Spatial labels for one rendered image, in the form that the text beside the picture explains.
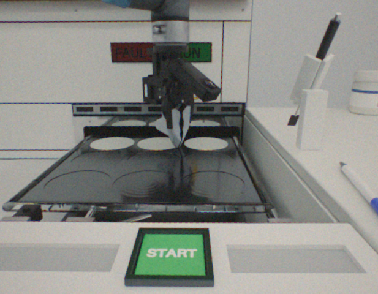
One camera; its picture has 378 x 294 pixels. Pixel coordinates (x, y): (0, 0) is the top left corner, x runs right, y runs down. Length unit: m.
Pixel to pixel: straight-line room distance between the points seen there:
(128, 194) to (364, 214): 0.30
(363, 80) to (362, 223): 0.52
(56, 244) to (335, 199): 0.25
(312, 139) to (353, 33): 2.10
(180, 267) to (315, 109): 0.31
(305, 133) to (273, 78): 1.89
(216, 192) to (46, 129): 0.55
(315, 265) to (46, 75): 0.74
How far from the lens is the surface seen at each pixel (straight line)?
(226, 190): 0.45
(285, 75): 2.35
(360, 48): 2.55
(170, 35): 0.58
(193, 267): 0.21
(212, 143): 0.68
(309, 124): 0.44
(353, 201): 0.32
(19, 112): 0.89
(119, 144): 0.68
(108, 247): 0.24
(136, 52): 0.76
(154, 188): 0.46
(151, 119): 0.76
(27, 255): 0.26
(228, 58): 0.76
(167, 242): 0.23
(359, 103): 0.77
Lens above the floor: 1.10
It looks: 18 degrees down
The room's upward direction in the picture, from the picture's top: straight up
